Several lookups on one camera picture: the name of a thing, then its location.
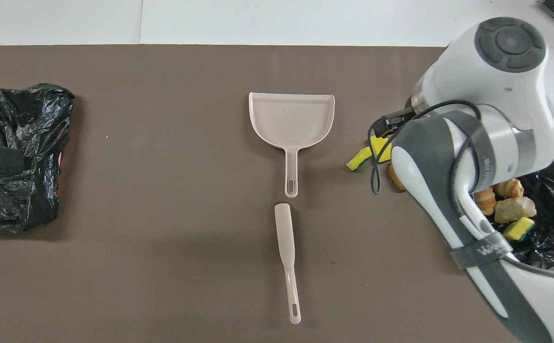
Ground brown table mat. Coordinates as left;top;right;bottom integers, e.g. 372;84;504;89
0;45;554;343

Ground pale toy bread chunk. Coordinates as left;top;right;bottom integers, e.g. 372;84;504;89
494;196;537;224

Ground striped toy croissant piece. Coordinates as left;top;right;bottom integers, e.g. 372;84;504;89
473;188;497;216

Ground pink plastic dustpan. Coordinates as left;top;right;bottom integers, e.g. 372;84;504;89
248;92;335;199

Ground pink hand brush black bristles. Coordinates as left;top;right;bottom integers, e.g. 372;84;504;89
274;202;302;325

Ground yellow sponge piece notched edge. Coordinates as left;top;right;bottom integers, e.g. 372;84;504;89
370;135;393;162

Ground toy croissant piece pale end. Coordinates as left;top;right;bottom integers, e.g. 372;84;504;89
492;178;525;200

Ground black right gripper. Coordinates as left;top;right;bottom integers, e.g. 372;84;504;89
369;98;418;142

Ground crumpled black trash bag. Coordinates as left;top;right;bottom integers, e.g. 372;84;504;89
0;83;75;233

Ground brown toy potato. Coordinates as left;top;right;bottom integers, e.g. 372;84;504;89
388;164;406;191

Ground yellow sponge block green base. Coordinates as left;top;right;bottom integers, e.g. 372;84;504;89
502;217;536;242

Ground yellow green sponge wedge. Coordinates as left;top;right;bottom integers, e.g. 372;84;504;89
346;146;375;172

